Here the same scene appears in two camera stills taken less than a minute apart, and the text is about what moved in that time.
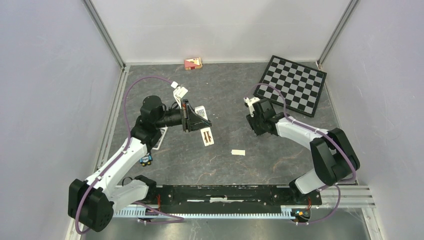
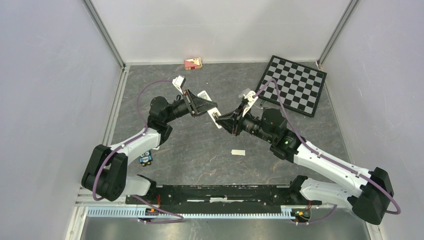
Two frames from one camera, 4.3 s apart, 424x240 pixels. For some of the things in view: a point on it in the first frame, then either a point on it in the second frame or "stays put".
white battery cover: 238,152 stays put
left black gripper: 188,115 to 198,105
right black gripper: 251,121 to 233,122
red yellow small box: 192,63 stays put
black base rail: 235,195 stays put
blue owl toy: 145,160 stays put
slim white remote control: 206,133 to 214,113
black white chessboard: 301,85 stays put
